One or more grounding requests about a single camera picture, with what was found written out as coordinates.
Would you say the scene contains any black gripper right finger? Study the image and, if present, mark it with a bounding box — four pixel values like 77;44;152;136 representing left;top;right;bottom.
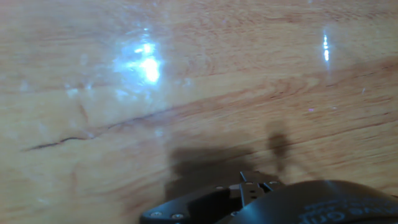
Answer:
239;170;285;191

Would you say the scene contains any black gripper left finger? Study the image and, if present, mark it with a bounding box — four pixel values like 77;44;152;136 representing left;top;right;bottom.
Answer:
139;182;266;224

